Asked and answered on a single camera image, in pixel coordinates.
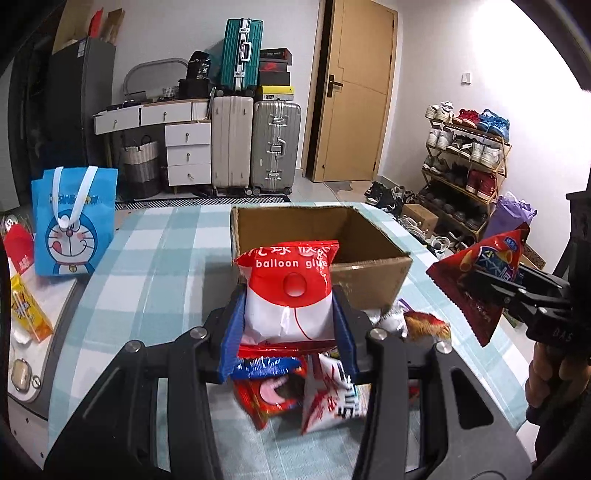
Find red triangular snack bag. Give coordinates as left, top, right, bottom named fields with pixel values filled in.
left=427, top=223, right=530, bottom=347

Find orange white snack bag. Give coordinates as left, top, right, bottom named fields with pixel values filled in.
left=374, top=299, right=452, bottom=344

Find red white balloon glue bag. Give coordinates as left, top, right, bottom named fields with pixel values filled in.
left=235, top=240, right=339, bottom=357

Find red Oreo packet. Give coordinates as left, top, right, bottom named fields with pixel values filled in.
left=233, top=374, right=305, bottom=430

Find white red noodle snack bag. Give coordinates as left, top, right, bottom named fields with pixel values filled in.
left=301, top=353, right=370, bottom=435

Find right hand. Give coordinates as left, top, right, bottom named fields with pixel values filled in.
left=525, top=342, right=590, bottom=408

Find purple bag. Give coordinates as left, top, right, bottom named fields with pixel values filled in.
left=483, top=192, right=537, bottom=239

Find checkered blue tablecloth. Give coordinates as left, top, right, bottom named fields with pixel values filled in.
left=48, top=205, right=528, bottom=479

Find small cardboard box on floor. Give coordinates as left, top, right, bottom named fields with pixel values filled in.
left=402, top=204, right=439, bottom=233

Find shoe rack with shoes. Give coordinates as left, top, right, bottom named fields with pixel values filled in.
left=418, top=101, right=511, bottom=240

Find woven laundry basket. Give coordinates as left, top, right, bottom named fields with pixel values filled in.
left=121, top=135, right=160, bottom=199

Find blue Doraemon tote bag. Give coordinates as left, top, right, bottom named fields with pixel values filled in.
left=31, top=166, right=118, bottom=277

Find silver suitcase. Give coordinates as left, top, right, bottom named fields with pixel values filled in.
left=250, top=100, right=301, bottom=195

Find yellow snack box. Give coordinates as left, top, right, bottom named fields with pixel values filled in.
left=11, top=273, right=53, bottom=343

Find white drawer desk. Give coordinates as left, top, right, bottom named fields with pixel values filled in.
left=94, top=99, right=211, bottom=187

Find beige suitcase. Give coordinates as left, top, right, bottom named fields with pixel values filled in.
left=211, top=96, right=254, bottom=189

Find red packet at left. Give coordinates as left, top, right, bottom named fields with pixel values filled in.
left=4, top=224, right=34, bottom=275

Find wooden door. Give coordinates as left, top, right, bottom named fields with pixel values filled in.
left=303, top=1, right=398, bottom=182

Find stacked shoe boxes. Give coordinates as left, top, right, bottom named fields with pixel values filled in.
left=256, top=48, right=294, bottom=102

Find teal suitcase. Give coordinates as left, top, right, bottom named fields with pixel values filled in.
left=221, top=18, right=263, bottom=92

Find black refrigerator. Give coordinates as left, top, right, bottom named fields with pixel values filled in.
left=7, top=38, right=115, bottom=196

